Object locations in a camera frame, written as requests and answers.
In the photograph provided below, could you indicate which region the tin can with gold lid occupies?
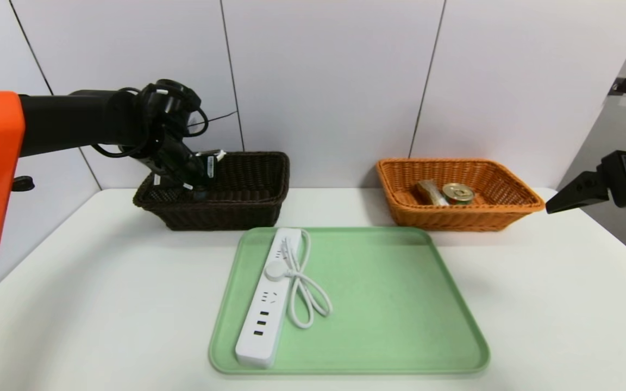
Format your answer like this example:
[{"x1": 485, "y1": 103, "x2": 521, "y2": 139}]
[{"x1": 442, "y1": 182, "x2": 475, "y2": 206}]

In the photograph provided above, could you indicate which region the chocolate pack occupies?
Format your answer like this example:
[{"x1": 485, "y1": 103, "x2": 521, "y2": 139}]
[{"x1": 414, "y1": 179, "x2": 448, "y2": 207}]

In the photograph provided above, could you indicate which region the orange wicker basket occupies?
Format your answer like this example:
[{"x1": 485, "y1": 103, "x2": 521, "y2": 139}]
[{"x1": 375, "y1": 158, "x2": 546, "y2": 232}]

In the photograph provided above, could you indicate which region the dark brown wicker basket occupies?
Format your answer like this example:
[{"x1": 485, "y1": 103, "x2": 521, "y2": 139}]
[{"x1": 133, "y1": 152, "x2": 291, "y2": 232}]

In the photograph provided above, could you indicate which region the green plastic tray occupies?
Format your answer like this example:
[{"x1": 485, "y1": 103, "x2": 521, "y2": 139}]
[{"x1": 208, "y1": 226, "x2": 491, "y2": 375}]

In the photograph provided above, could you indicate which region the white power strip with cord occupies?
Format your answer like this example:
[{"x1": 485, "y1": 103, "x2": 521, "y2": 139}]
[{"x1": 235, "y1": 228, "x2": 334, "y2": 369}]

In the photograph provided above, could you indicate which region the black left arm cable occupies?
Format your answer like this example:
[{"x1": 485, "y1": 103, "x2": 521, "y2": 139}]
[{"x1": 90, "y1": 80, "x2": 237, "y2": 159}]

